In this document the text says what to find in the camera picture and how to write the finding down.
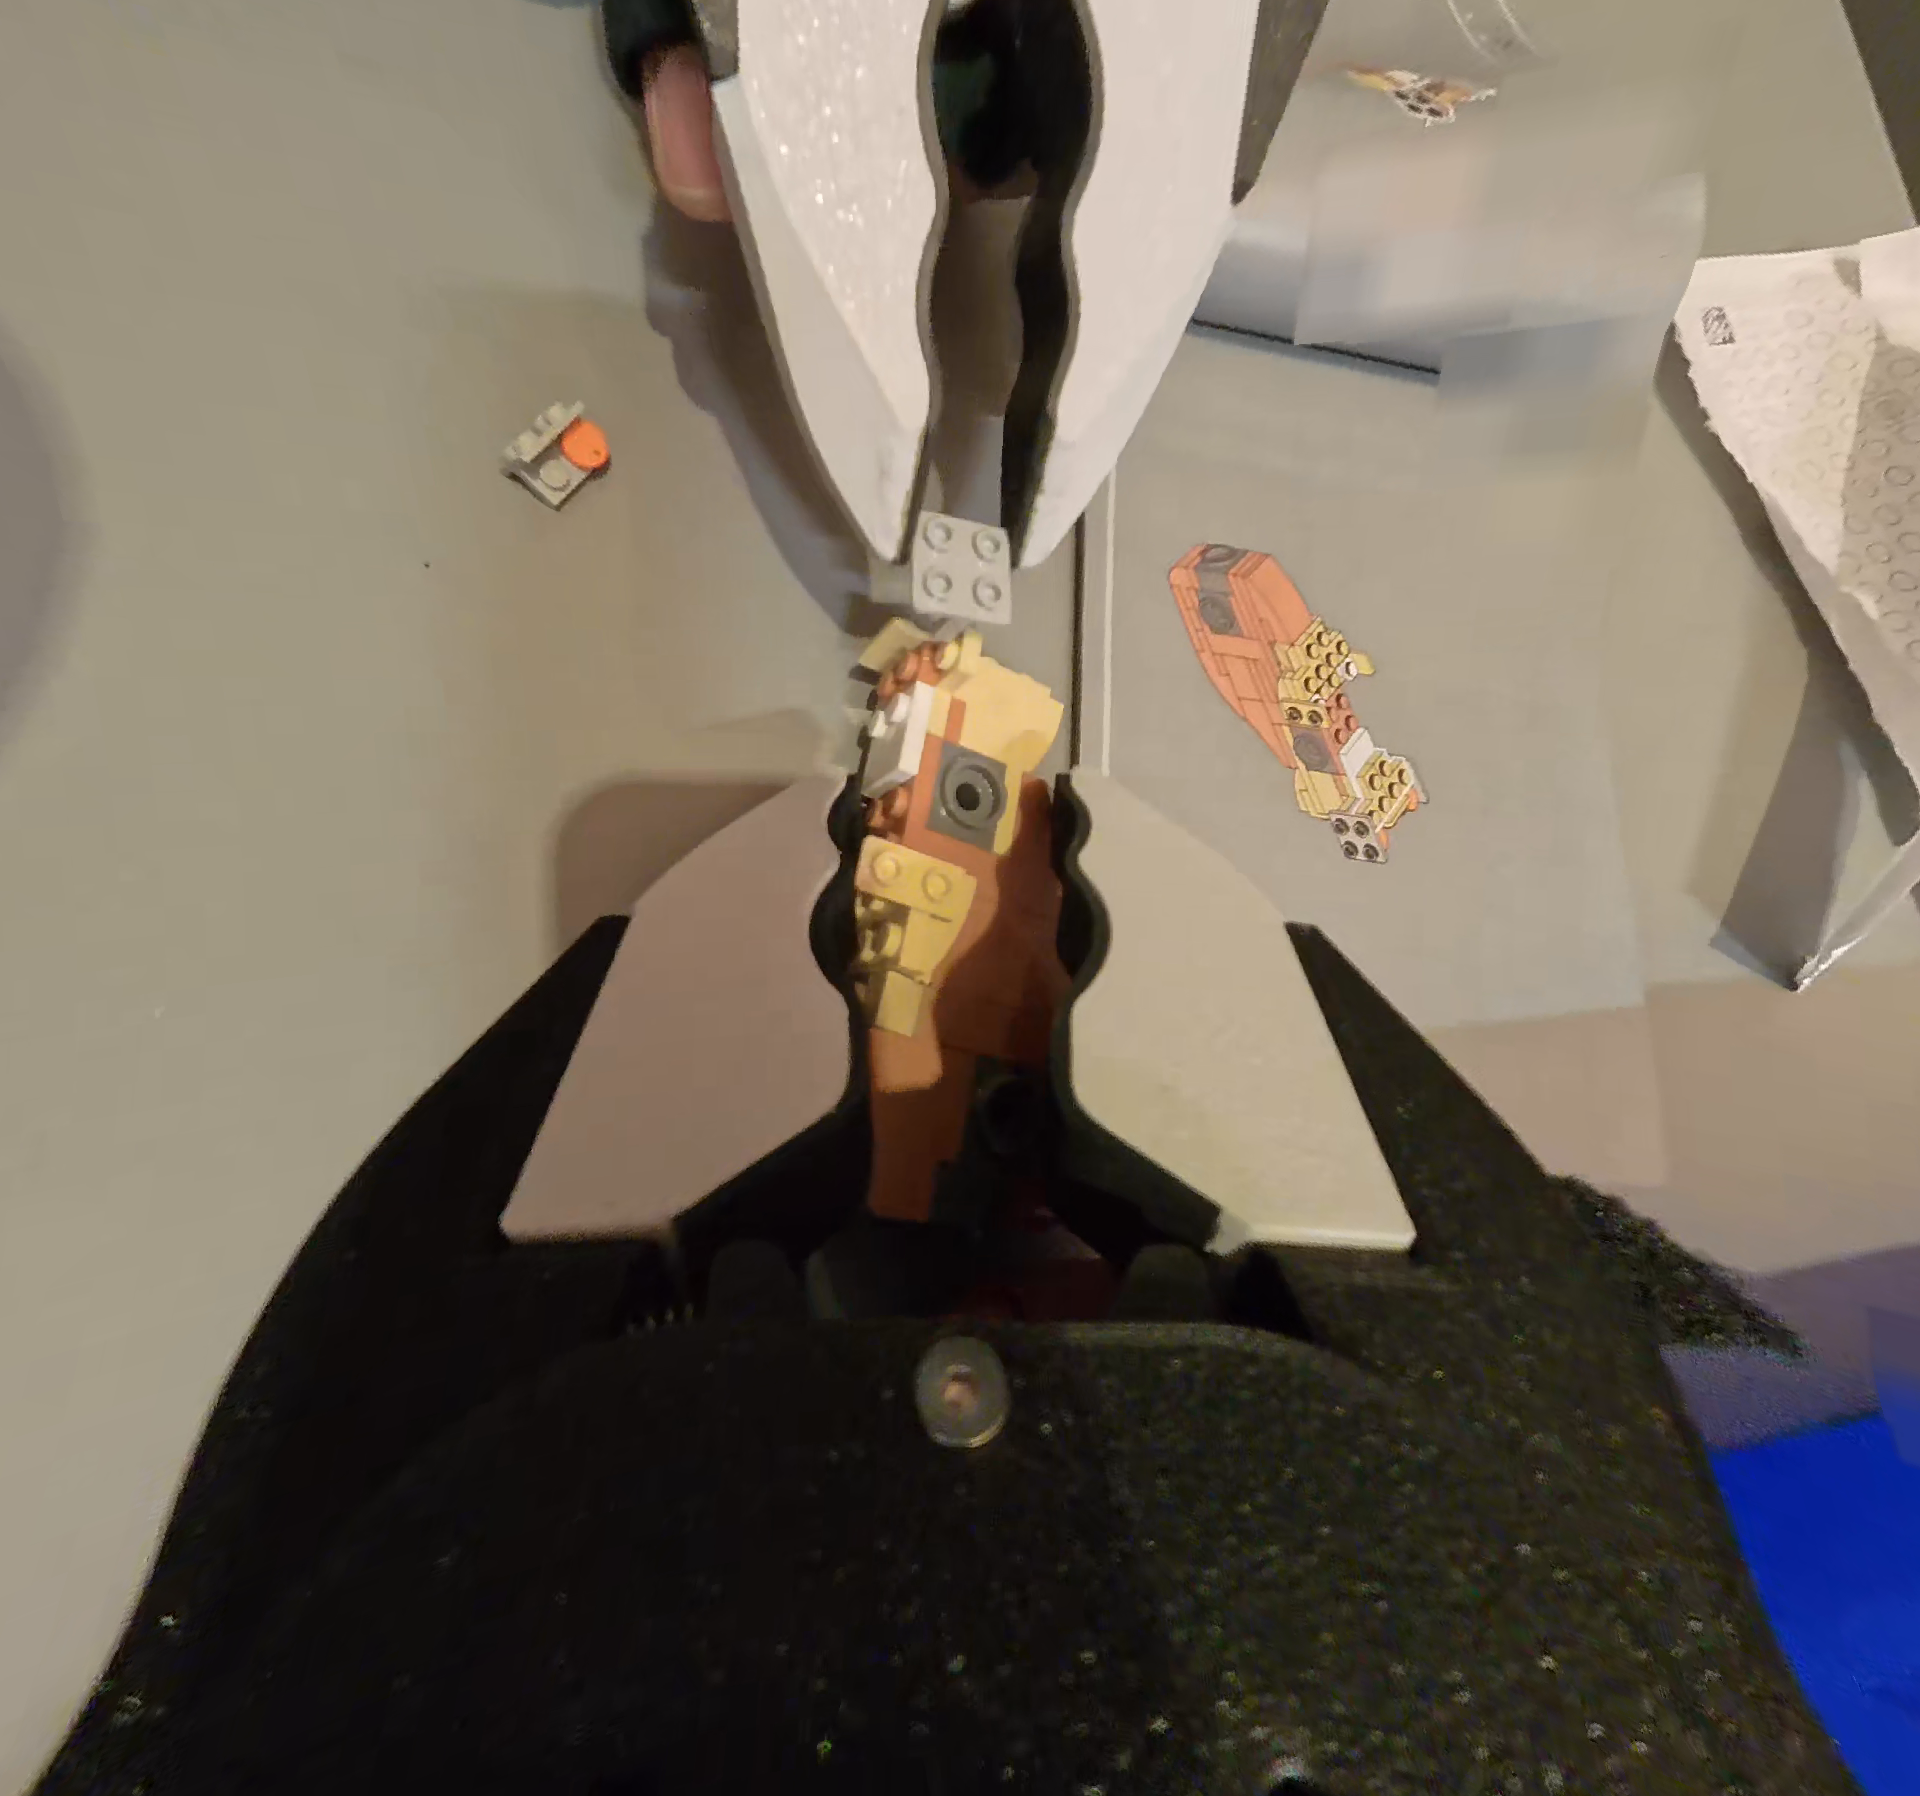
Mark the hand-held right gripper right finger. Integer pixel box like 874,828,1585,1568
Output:
1047,770,1420,1252

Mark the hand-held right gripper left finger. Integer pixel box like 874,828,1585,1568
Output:
497,775,870,1245

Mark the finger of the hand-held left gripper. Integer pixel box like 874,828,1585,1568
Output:
707,0,986,566
1003,0,1278,569

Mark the orange tan brick model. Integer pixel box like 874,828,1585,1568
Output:
851,618,1074,1221

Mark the small pale grey brick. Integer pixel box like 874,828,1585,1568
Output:
907,511,1018,624

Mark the small dark grey brick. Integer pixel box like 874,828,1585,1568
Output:
500,400,614,506

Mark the grey instruction booklet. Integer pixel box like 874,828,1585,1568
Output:
1074,0,1711,1031

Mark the torn white paper bag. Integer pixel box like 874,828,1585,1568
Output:
1672,226,1920,988

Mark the blue plastic bin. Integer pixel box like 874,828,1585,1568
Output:
1711,1404,1920,1796

